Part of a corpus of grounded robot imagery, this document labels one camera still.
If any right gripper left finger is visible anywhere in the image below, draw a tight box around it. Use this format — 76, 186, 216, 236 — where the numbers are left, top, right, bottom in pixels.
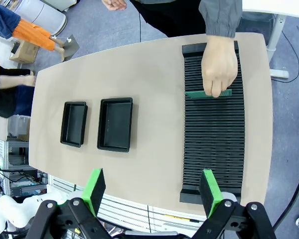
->
26, 168, 110, 239

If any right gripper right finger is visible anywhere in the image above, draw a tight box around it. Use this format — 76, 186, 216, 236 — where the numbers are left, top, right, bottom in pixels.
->
191, 169, 277, 239

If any black ESD tray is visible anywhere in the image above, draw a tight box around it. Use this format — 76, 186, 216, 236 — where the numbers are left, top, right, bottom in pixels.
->
60, 101, 88, 148
97, 97, 134, 152

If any green circuit board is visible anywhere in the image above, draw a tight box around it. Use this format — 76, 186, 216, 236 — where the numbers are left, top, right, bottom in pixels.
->
185, 89, 232, 100

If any person's left forearm grey sleeve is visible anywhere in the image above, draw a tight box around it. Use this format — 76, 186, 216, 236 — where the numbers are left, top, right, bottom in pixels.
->
198, 0, 243, 38

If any person's left hand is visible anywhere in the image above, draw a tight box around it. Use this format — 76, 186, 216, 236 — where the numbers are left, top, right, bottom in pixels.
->
201, 34, 239, 98

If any bystander bare hand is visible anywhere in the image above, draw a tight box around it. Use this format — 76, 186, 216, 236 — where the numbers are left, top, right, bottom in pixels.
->
22, 74, 36, 87

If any person's right hand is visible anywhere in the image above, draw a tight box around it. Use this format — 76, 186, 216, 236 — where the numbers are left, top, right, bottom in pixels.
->
101, 0, 128, 11

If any black slotted board rack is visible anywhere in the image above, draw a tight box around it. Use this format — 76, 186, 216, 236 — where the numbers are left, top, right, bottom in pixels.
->
179, 40, 246, 205

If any bystander in black clothes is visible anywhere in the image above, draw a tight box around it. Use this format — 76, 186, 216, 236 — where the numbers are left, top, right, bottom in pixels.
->
0, 66, 36, 119

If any brown cardboard box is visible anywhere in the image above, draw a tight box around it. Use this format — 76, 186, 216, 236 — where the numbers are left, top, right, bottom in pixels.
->
9, 40, 40, 64

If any mannequin in orange garment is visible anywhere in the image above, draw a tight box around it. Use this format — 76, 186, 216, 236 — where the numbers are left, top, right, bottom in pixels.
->
0, 1, 65, 62

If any white office table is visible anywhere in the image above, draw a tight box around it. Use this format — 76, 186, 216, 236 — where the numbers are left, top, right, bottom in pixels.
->
241, 9, 299, 79

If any white cylindrical air purifier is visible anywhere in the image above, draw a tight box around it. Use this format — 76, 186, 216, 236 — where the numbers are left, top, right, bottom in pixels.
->
13, 0, 68, 37

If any aluminium frame shelf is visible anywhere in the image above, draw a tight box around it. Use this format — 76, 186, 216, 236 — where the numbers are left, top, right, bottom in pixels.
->
0, 135, 49, 200

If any grey mannequin base plate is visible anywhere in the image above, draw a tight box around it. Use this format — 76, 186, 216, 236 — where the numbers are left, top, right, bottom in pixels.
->
55, 34, 80, 61

